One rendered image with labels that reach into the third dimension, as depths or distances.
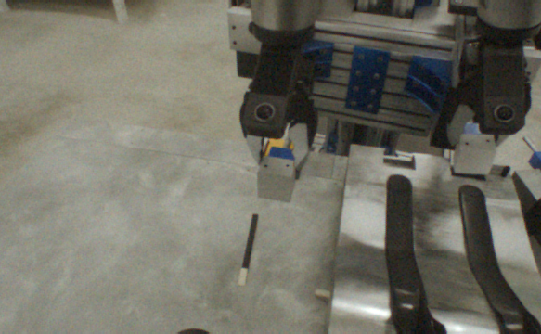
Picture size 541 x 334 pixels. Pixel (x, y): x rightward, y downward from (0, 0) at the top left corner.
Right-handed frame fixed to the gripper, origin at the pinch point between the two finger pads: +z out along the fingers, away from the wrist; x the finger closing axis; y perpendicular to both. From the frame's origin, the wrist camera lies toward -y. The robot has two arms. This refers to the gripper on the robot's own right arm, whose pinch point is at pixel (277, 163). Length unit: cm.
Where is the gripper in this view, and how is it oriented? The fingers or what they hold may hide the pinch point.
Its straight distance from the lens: 57.6
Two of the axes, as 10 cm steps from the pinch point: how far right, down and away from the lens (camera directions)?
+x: -9.7, -1.5, 1.6
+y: 2.2, -6.6, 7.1
